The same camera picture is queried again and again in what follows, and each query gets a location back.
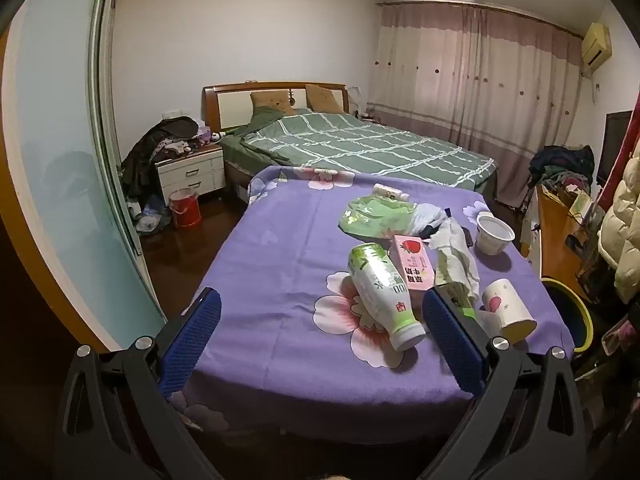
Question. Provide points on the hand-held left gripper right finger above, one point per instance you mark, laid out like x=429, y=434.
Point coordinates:
x=450, y=340

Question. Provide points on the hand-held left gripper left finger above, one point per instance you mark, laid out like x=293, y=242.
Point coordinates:
x=192, y=340

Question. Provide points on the small green carton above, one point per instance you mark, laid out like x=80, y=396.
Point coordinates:
x=457, y=296

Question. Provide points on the white paper cup red print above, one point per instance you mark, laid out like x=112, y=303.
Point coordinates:
x=505, y=307

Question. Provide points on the green and white plastic bottle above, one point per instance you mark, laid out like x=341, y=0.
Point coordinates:
x=382, y=290

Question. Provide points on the white tissue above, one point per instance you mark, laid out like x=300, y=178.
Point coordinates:
x=457, y=255

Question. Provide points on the pink milk carton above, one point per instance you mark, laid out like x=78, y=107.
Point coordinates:
x=412, y=260

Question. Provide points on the small black object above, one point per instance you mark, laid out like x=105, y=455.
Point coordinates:
x=468, y=237

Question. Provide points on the white yogurt cup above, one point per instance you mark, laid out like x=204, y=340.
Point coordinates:
x=492, y=242

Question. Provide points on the yellow-rimmed dark bin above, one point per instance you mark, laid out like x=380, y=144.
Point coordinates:
x=562, y=310

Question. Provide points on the white foam fruit net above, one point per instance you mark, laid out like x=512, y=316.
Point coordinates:
x=430, y=212

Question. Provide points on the green plastic pouch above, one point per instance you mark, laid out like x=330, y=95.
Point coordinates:
x=372, y=217

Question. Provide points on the small white bottle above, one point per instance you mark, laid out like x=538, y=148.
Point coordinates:
x=387, y=191

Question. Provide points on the purple floral tablecloth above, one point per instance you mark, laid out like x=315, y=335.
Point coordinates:
x=280, y=260

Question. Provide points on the red bucket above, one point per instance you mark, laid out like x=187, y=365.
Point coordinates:
x=185, y=212

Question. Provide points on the cloth heap on floor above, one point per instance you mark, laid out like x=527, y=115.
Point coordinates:
x=150, y=217

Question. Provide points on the wooden cabinet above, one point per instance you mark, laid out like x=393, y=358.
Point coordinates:
x=555, y=230

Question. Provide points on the white nightstand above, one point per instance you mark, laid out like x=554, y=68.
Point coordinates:
x=192, y=172

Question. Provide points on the pink floral cloth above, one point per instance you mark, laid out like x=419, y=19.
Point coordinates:
x=622, y=330

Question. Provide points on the dark clothes pile on nightstand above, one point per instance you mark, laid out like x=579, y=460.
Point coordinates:
x=165, y=132

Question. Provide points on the clothes pile on cabinet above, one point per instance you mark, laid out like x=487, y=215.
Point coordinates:
x=560, y=160

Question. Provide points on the white down jacket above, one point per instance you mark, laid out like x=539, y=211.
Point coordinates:
x=625, y=220

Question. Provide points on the green checked quilt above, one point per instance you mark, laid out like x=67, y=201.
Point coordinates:
x=360, y=145

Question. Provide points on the sliding glass door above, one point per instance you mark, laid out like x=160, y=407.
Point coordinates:
x=60, y=160

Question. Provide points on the wooden bed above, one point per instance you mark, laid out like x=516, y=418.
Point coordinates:
x=235, y=105

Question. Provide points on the brown pillow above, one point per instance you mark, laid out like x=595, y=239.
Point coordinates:
x=322, y=97
x=272, y=101

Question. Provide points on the black television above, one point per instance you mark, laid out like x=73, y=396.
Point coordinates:
x=615, y=145

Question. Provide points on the pink and white curtain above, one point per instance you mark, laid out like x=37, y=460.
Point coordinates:
x=475, y=85

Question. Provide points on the white table lamp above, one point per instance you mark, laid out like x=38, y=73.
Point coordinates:
x=356, y=95

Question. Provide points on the wall air conditioner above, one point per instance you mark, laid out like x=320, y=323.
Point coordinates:
x=595, y=42

